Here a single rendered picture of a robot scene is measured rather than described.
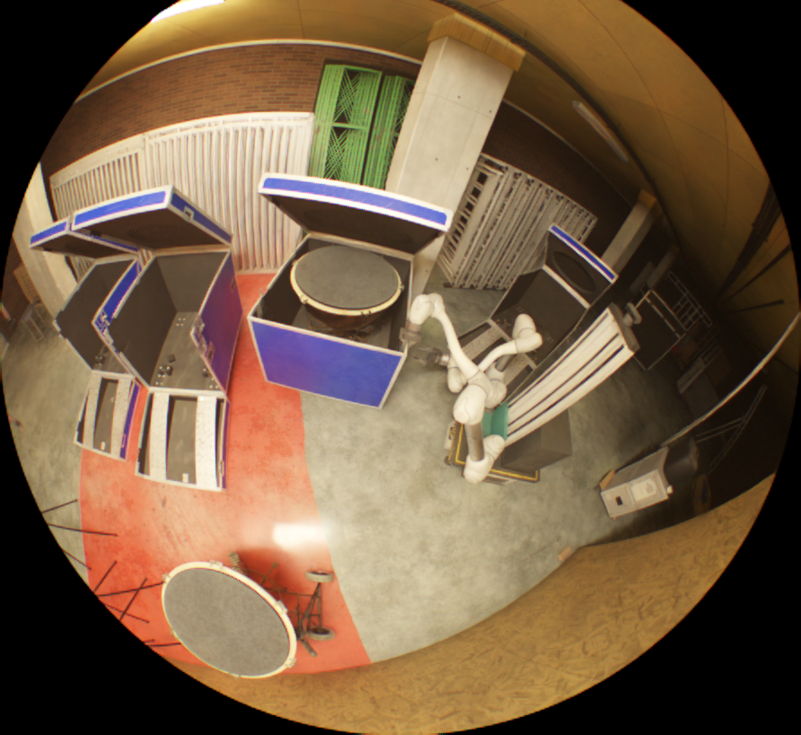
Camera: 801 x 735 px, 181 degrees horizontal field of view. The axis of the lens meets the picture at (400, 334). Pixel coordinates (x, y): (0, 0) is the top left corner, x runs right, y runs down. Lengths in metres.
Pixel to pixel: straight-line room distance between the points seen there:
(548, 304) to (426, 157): 2.89
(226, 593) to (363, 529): 1.18
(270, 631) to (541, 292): 4.59
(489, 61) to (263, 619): 3.75
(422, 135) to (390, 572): 3.41
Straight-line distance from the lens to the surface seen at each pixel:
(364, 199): 1.30
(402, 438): 2.32
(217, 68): 4.50
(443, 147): 2.34
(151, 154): 3.64
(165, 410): 2.56
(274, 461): 2.20
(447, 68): 2.33
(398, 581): 2.26
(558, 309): 4.15
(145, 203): 1.54
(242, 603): 1.48
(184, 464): 2.45
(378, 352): 1.53
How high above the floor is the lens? 2.12
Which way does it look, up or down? 46 degrees down
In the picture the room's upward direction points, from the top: 22 degrees clockwise
